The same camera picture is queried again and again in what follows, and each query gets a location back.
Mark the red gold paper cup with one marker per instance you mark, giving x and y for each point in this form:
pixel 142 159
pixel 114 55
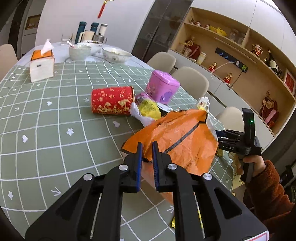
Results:
pixel 112 100

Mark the beige chair far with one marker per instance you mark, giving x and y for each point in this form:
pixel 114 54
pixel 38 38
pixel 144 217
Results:
pixel 162 61

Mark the beige chair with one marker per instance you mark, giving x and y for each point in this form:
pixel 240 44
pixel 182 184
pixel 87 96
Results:
pixel 162 61
pixel 192 81
pixel 232 119

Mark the beige chair middle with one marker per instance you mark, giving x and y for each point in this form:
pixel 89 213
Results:
pixel 192 81

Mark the right hand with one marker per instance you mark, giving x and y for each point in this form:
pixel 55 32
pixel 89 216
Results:
pixel 259 164

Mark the pink tin can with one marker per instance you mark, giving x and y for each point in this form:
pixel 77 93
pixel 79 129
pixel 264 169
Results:
pixel 161 86

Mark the white patterned bowl right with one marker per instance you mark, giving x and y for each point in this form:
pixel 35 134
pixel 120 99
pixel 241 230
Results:
pixel 115 55

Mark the red framed picture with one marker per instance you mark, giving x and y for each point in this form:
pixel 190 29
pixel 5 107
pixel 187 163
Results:
pixel 289 81

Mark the yellow purple snack bag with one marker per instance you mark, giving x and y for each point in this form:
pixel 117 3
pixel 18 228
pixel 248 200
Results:
pixel 145 109

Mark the red hanging tassel ornament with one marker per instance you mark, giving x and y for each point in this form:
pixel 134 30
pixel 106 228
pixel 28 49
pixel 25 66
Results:
pixel 102 9

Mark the orange fuzzy sleeve forearm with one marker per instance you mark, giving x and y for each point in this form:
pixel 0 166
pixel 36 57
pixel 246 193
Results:
pixel 271 205

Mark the red figurine right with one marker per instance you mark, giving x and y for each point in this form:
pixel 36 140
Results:
pixel 228 78

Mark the wine bottle on shelf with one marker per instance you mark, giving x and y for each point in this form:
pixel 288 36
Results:
pixel 271 63

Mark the wooden wall shelf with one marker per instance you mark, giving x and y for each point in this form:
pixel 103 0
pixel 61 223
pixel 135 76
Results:
pixel 194 45

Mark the red flower gift bouquet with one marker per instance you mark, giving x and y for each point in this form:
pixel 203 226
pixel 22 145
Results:
pixel 269 110

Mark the white bowl left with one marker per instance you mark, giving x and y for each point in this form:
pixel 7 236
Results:
pixel 79 52

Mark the dark green thermos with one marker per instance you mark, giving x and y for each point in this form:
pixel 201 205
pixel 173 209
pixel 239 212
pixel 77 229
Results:
pixel 81 29

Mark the black power strip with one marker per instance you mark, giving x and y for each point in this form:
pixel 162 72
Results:
pixel 232 59

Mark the beige chair near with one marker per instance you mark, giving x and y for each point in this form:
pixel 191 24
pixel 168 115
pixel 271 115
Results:
pixel 232 119

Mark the blue thermos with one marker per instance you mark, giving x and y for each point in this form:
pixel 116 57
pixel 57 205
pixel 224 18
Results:
pixel 94 27

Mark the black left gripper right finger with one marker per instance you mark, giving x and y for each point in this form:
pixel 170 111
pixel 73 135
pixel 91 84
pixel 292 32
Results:
pixel 204 208

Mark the orange plastic bag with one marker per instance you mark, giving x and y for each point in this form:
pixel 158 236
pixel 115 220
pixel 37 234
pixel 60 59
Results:
pixel 187 136

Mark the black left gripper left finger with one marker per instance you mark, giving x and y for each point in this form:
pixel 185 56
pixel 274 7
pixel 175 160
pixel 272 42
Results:
pixel 91 208

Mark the white steel thermos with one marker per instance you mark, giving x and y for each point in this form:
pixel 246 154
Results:
pixel 102 29

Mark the red figurine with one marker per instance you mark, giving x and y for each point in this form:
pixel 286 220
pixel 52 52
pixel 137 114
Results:
pixel 228 78
pixel 212 67

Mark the orange white tissue box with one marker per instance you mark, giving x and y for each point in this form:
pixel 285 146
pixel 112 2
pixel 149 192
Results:
pixel 42 63

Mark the red figurine left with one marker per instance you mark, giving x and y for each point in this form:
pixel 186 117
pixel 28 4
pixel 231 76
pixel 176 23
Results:
pixel 212 67

